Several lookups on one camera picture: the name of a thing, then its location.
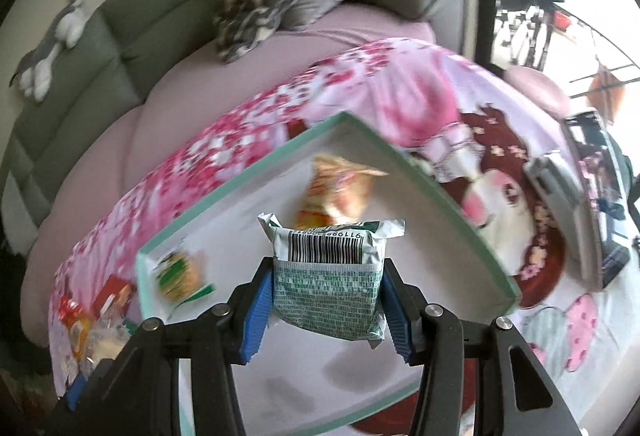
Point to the large red snack packet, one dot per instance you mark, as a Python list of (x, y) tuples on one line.
[(111, 293)]

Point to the clear pale cake packet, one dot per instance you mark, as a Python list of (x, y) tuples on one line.
[(107, 346)]

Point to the yellow snack packet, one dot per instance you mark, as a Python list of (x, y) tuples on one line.
[(82, 333)]

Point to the silver tablet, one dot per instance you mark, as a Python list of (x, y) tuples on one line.
[(560, 201)]

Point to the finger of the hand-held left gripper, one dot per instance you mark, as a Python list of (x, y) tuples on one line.
[(75, 388)]

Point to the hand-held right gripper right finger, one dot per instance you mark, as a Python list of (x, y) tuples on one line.
[(397, 316)]

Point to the pink stool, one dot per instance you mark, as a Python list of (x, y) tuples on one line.
[(540, 89)]

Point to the teal shallow cardboard box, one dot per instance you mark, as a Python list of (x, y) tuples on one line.
[(260, 196)]

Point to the orange snack packet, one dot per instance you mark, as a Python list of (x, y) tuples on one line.
[(335, 196)]

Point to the grey-green sofa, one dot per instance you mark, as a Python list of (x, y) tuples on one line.
[(150, 26)]

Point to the round cracker green packet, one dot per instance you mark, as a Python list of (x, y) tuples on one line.
[(177, 276)]

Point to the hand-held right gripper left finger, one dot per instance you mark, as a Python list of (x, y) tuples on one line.
[(255, 316)]

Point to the grey white plush toy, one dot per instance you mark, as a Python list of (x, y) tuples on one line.
[(65, 24)]

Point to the green white snack packet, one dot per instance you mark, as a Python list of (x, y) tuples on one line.
[(325, 296)]

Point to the orange object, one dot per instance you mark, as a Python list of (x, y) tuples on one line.
[(607, 89)]

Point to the pink printed blanket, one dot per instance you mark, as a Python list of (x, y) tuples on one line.
[(350, 81)]

